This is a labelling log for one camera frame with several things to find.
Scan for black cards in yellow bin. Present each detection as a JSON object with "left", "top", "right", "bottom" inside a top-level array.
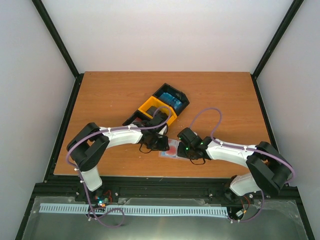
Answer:
[{"left": 146, "top": 106, "right": 168, "bottom": 119}]

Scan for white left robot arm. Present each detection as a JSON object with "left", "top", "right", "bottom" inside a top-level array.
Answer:
[{"left": 66, "top": 116, "right": 169, "bottom": 202}]

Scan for black aluminium frame rail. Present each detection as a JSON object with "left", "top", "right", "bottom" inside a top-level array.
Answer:
[{"left": 15, "top": 0, "right": 304, "bottom": 240}]

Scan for yellow plastic bin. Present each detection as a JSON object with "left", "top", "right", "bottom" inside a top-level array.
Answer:
[{"left": 138, "top": 96, "right": 178, "bottom": 126}]

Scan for black bin with blue cards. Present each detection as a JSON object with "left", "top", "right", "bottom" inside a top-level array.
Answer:
[{"left": 152, "top": 83, "right": 190, "bottom": 116}]

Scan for red credit card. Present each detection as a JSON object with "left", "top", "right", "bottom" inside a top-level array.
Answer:
[{"left": 160, "top": 139, "right": 179, "bottom": 158}]

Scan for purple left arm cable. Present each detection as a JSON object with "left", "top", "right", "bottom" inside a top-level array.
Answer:
[{"left": 65, "top": 105, "right": 173, "bottom": 228}]

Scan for black bin with red cards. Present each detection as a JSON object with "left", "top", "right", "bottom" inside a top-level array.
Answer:
[{"left": 122, "top": 110, "right": 149, "bottom": 126}]

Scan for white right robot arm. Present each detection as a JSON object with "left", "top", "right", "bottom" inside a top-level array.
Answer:
[{"left": 177, "top": 127, "right": 295, "bottom": 197}]

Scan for light blue cable duct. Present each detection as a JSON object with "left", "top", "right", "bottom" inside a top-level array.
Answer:
[{"left": 38, "top": 203, "right": 228, "bottom": 218}]

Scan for stack of blue cards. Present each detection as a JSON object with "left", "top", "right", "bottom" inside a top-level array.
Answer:
[{"left": 158, "top": 92, "right": 183, "bottom": 111}]

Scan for pink card holder wallet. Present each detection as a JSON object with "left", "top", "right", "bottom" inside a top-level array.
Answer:
[{"left": 158, "top": 139, "right": 187, "bottom": 160}]

